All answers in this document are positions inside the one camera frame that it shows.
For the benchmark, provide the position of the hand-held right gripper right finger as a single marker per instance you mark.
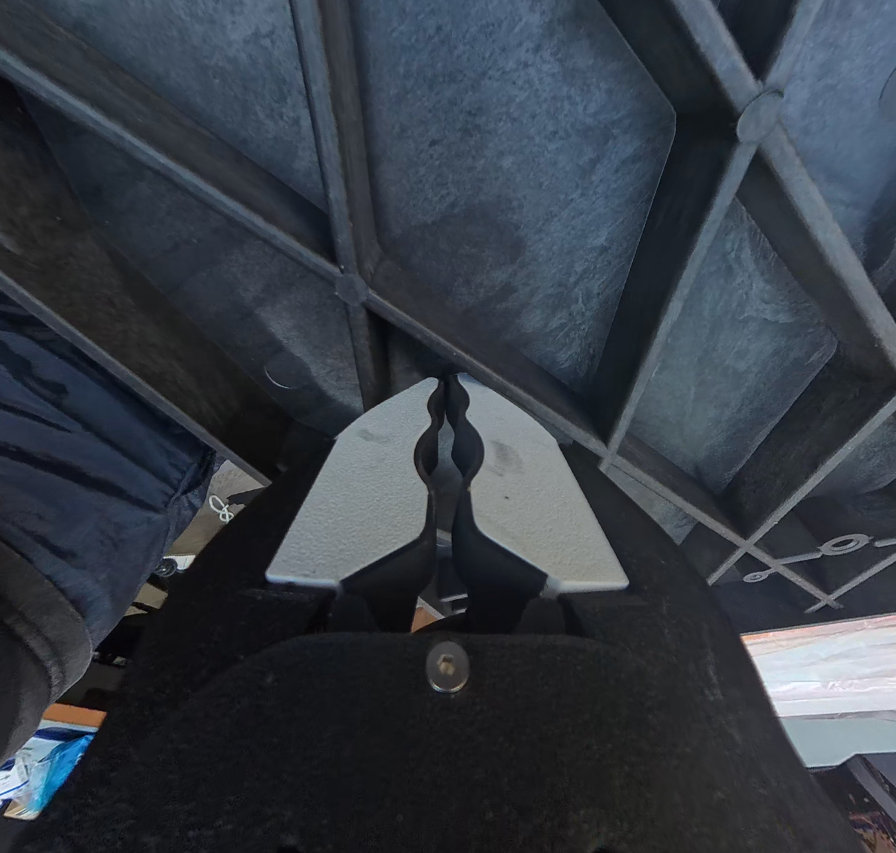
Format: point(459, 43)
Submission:
point(539, 510)

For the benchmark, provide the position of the blue and white packet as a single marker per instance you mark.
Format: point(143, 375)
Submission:
point(42, 772)

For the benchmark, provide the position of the pale plastic sheet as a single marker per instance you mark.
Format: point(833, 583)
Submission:
point(826, 678)

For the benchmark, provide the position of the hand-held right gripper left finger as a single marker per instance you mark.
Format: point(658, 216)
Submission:
point(357, 503)

